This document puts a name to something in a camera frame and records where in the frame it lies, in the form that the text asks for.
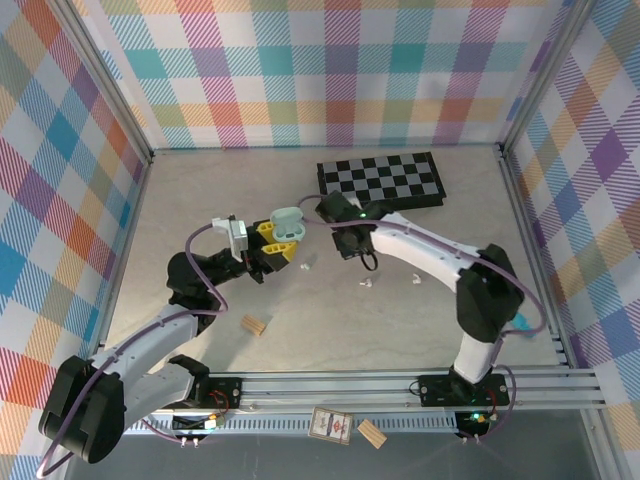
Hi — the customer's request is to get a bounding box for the mint green earbud charging case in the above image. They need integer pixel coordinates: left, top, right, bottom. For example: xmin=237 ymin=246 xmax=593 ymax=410
xmin=268 ymin=207 xmax=307 ymax=245

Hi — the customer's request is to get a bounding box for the black grey folding chessboard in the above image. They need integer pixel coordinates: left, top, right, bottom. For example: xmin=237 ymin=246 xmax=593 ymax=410
xmin=316 ymin=151 xmax=446 ymax=214

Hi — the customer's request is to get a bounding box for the wooden block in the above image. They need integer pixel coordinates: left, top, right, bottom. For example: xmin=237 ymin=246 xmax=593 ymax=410
xmin=356 ymin=418 xmax=389 ymax=450
xmin=240 ymin=313 xmax=269 ymax=336

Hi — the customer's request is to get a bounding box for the black left controller box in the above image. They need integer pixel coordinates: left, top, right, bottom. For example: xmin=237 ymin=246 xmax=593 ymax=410
xmin=171 ymin=413 xmax=224 ymax=437

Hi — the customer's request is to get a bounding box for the black controller box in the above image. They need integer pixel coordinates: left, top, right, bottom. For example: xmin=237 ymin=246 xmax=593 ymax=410
xmin=171 ymin=413 xmax=224 ymax=437
xmin=455 ymin=410 xmax=490 ymax=437

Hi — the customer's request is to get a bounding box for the playing card box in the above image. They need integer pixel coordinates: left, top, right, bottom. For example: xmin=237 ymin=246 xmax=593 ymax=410
xmin=309 ymin=406 xmax=354 ymax=446

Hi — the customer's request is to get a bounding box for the bright teal object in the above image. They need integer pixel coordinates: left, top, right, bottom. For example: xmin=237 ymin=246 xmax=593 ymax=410
xmin=509 ymin=312 xmax=537 ymax=340

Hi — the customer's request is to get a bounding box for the black right controller box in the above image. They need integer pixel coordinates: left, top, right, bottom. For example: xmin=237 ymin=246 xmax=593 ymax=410
xmin=455 ymin=410 xmax=490 ymax=437

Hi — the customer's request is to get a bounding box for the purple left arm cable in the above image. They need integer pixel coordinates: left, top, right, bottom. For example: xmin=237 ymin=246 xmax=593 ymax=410
xmin=34 ymin=222 xmax=231 ymax=477

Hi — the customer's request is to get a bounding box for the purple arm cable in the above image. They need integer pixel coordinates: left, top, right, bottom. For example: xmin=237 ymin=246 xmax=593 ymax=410
xmin=34 ymin=222 xmax=231 ymax=477
xmin=298 ymin=194 xmax=547 ymax=446

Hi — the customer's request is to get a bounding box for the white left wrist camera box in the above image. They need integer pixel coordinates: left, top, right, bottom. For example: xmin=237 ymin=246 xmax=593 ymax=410
xmin=211 ymin=214 xmax=250 ymax=256

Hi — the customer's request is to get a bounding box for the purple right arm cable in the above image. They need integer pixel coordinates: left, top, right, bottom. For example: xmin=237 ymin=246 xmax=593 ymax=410
xmin=298 ymin=194 xmax=547 ymax=446

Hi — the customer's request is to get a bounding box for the aluminium side rail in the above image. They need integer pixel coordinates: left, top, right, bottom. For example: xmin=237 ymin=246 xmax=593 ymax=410
xmin=94 ymin=154 xmax=154 ymax=374
xmin=494 ymin=143 xmax=574 ymax=370

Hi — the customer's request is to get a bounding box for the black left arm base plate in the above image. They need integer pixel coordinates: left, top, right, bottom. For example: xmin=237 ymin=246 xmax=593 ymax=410
xmin=197 ymin=377 xmax=245 ymax=410

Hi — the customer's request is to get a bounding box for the aluminium frame rail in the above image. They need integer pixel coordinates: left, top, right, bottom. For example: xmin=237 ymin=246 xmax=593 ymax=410
xmin=53 ymin=368 xmax=607 ymax=416

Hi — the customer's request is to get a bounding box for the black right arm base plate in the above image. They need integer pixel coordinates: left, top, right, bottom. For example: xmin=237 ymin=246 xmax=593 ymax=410
xmin=417 ymin=373 xmax=512 ymax=408

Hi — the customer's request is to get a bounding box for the grey slotted cable duct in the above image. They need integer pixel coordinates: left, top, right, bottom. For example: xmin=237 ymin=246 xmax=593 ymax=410
xmin=122 ymin=417 xmax=464 ymax=437

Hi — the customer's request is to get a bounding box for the aluminium frame post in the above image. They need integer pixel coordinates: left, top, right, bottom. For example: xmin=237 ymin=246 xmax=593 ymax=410
xmin=52 ymin=0 xmax=155 ymax=167
xmin=497 ymin=0 xmax=601 ymax=159

